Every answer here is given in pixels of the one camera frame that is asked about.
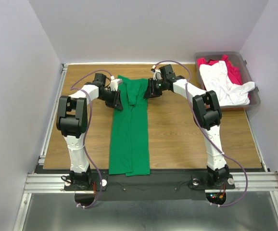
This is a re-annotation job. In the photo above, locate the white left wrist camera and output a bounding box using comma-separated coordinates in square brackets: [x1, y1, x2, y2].
[107, 76, 123, 91]

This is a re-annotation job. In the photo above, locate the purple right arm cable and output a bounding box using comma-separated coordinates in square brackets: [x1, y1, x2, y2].
[151, 60, 249, 208]

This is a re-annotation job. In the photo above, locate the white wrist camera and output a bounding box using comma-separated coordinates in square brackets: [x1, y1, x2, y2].
[107, 76, 123, 91]
[151, 68, 163, 80]

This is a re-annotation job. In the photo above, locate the red t shirt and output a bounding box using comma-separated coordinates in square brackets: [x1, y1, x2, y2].
[196, 54, 252, 102]

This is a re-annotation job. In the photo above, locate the white t shirt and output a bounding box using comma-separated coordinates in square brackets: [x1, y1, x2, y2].
[199, 61, 255, 106]

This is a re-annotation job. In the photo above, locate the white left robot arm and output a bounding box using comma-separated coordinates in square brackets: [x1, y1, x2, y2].
[56, 73, 123, 190]

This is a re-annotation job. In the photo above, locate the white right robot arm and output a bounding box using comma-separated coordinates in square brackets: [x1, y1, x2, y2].
[143, 64, 230, 188]

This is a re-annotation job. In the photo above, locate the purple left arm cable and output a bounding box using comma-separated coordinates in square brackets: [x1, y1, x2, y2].
[69, 69, 117, 209]

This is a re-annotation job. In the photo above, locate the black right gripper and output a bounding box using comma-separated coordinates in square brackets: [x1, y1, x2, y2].
[143, 77, 166, 99]

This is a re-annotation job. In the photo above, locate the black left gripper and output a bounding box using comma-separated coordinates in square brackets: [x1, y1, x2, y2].
[99, 89, 123, 110]

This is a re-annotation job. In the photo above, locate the aluminium frame rail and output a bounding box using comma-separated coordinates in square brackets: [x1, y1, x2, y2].
[24, 170, 278, 193]

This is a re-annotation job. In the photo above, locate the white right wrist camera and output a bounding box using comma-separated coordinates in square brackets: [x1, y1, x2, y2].
[151, 68, 163, 80]

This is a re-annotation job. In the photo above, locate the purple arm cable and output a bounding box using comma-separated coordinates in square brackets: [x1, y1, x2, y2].
[151, 60, 249, 208]
[69, 69, 117, 209]

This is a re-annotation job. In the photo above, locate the green t shirt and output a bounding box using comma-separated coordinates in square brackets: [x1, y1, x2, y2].
[109, 76, 150, 177]

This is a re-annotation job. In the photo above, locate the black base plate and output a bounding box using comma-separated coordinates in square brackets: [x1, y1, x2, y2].
[64, 169, 236, 202]

